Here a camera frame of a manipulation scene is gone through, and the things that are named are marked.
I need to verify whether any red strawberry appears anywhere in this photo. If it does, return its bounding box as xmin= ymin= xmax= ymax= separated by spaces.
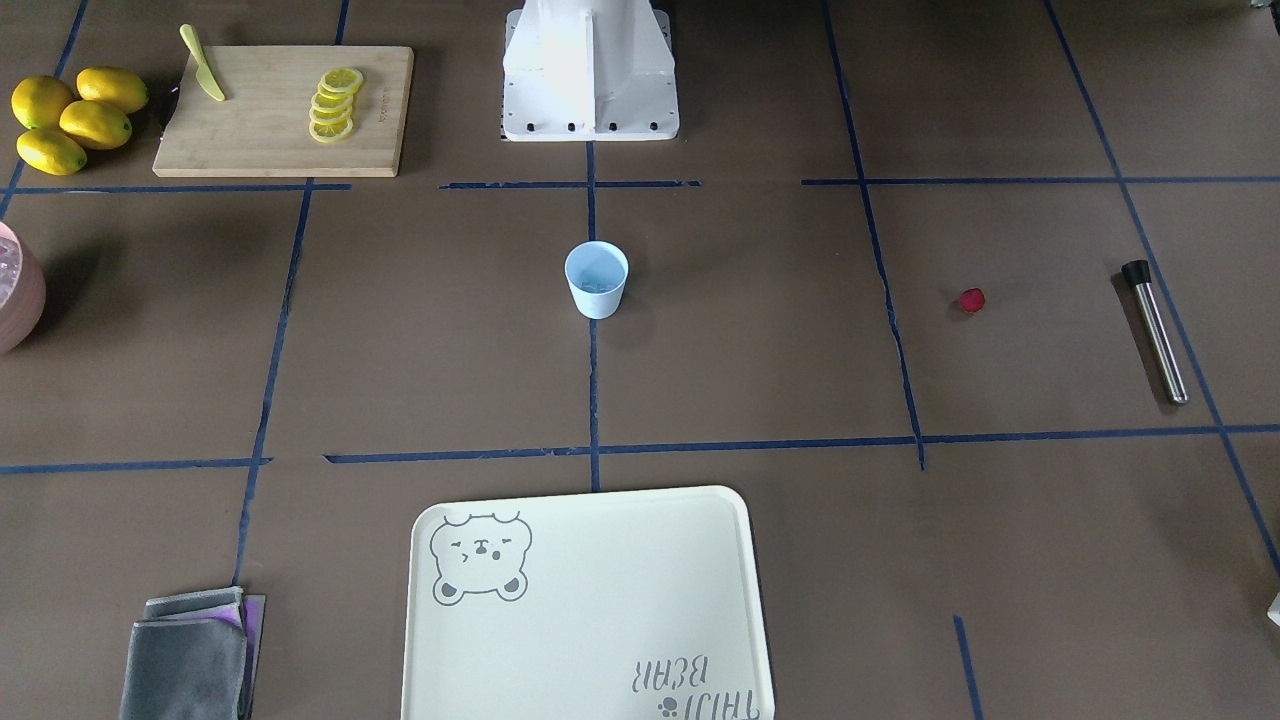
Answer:
xmin=957 ymin=287 xmax=987 ymax=315

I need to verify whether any light blue plastic cup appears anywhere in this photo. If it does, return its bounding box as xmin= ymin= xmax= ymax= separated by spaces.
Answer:
xmin=564 ymin=240 xmax=630 ymax=320

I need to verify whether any pink bowl of ice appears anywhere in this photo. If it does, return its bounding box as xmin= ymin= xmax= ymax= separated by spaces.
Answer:
xmin=1 ymin=222 xmax=46 ymax=354

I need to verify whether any cream bear tray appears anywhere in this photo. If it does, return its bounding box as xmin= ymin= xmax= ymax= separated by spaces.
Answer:
xmin=399 ymin=486 xmax=776 ymax=719

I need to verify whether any lemon slices row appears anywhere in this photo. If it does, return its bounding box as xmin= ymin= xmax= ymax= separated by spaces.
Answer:
xmin=308 ymin=67 xmax=365 ymax=143

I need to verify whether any bamboo cutting board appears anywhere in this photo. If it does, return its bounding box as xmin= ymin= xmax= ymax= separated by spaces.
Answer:
xmin=154 ymin=45 xmax=415 ymax=178

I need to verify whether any steel muddler black tip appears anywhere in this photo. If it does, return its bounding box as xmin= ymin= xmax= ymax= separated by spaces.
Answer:
xmin=1121 ymin=259 xmax=1190 ymax=406

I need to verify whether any yellow plastic knife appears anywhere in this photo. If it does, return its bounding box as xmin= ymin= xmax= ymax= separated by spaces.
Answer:
xmin=179 ymin=23 xmax=227 ymax=102

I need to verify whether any grey folded cloth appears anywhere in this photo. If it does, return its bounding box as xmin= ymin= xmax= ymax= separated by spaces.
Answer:
xmin=119 ymin=585 xmax=266 ymax=719

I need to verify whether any yellow lemon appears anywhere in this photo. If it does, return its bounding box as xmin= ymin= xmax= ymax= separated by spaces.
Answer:
xmin=76 ymin=67 xmax=148 ymax=115
xmin=58 ymin=100 xmax=133 ymax=150
xmin=10 ymin=76 xmax=76 ymax=129
xmin=15 ymin=129 xmax=88 ymax=176

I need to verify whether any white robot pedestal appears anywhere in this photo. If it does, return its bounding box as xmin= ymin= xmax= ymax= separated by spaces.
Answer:
xmin=500 ymin=1 xmax=681 ymax=143

